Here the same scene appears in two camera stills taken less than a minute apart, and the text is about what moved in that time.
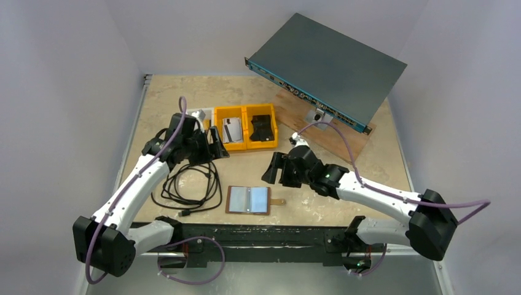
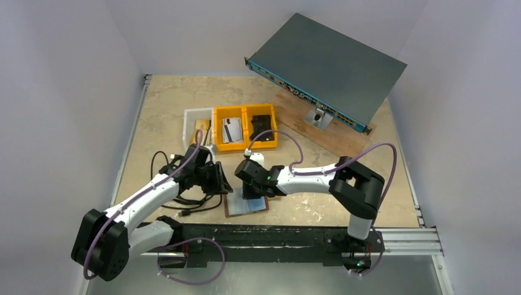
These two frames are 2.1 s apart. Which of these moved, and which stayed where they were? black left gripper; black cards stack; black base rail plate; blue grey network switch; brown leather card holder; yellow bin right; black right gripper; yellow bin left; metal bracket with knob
Moved: black right gripper; black left gripper; brown leather card holder
Stayed: yellow bin right; black base rail plate; metal bracket with knob; black cards stack; blue grey network switch; yellow bin left
